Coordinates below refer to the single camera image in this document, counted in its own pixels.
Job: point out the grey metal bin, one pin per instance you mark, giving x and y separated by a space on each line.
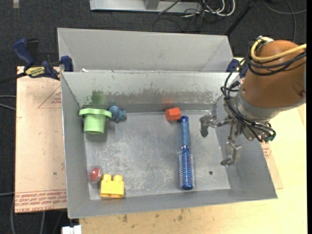
151 152

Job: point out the blue toy figure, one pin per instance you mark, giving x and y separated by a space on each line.
117 113

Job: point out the blue round hairbrush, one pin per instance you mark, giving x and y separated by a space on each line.
186 155

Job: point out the light green plastic cup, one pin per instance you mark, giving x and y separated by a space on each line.
94 122

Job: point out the red ball in clear shell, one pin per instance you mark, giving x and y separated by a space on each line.
94 173

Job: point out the yellow toy building brick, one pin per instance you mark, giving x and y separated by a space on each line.
111 186

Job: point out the brown cardboard board, red print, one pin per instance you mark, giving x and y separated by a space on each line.
39 135

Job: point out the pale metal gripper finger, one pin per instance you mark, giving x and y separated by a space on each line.
233 152
210 123

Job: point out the red-orange cube block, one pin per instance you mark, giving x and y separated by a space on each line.
172 114

